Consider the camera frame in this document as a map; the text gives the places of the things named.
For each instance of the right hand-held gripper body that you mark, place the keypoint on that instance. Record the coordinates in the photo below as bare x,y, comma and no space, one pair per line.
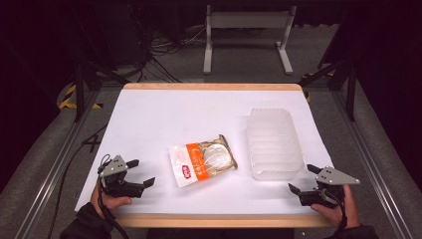
331,177

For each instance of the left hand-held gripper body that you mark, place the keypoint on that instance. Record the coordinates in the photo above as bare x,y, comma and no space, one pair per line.
116,186

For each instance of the clear plastic ribbed container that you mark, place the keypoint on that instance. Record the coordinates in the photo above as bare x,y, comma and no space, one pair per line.
273,142

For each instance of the orange and white snack packet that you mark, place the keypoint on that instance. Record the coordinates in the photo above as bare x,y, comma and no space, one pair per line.
202,161

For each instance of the person's left hand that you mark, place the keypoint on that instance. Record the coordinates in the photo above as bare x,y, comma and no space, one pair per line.
106,201

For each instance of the person's right hand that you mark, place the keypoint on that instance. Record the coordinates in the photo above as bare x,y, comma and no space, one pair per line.
346,209

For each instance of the black tape cross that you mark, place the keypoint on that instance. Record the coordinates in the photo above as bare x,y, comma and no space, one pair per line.
92,143

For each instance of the white table cover sheet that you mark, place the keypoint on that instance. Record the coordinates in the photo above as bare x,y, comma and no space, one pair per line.
172,116

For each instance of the yellow black hazard tape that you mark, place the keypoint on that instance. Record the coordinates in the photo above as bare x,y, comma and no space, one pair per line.
68,96
308,97

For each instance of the person's dark lap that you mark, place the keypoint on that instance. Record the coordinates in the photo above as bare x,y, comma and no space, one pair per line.
219,234

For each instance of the black metal stand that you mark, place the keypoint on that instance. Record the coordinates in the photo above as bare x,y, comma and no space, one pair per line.
79,89
351,89

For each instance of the wooden table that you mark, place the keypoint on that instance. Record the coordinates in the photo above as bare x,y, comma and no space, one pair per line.
212,86

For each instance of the white metal stand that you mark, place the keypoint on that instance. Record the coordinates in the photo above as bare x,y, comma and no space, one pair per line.
247,20

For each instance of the aluminium floor rail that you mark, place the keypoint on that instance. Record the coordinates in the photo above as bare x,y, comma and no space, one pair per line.
368,159
56,166

